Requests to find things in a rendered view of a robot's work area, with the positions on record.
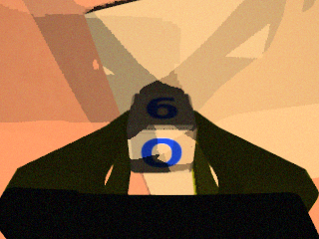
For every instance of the beige flat mat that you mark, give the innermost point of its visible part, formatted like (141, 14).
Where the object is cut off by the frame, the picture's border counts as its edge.
(250, 66)

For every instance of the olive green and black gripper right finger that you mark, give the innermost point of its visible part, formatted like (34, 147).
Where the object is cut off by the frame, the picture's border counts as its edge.
(242, 167)

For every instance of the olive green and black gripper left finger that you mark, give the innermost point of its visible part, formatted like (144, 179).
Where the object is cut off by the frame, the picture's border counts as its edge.
(83, 164)

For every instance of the beige letter block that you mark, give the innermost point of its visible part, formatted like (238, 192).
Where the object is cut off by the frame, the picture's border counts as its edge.
(161, 133)

